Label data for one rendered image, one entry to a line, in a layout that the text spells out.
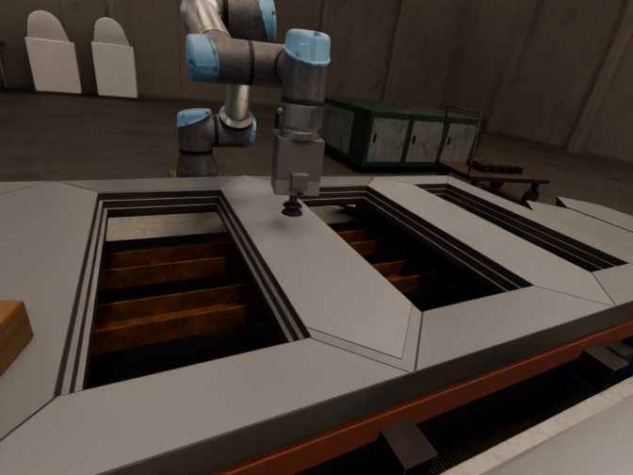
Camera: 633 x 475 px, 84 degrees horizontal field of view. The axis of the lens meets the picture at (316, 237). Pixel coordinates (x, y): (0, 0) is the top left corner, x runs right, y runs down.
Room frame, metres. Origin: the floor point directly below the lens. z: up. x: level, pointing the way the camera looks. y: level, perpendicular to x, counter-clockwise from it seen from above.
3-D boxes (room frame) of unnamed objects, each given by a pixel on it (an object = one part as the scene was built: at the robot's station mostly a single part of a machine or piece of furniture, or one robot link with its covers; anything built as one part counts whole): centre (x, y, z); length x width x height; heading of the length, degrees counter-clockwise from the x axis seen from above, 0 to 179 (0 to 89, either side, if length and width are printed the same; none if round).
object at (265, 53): (0.74, 0.11, 1.16); 0.11 x 0.11 x 0.08; 25
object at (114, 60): (8.51, 5.01, 0.80); 0.82 x 0.73 x 1.61; 121
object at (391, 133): (5.80, -0.92, 0.40); 2.03 x 1.86 x 0.80; 118
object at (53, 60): (7.94, 5.99, 0.77); 0.87 x 0.71 x 1.55; 121
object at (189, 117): (1.26, 0.47, 0.93); 0.13 x 0.12 x 0.14; 115
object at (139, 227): (1.18, 0.11, 0.67); 1.30 x 0.20 x 0.03; 118
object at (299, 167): (0.64, 0.06, 1.01); 0.10 x 0.09 x 0.16; 17
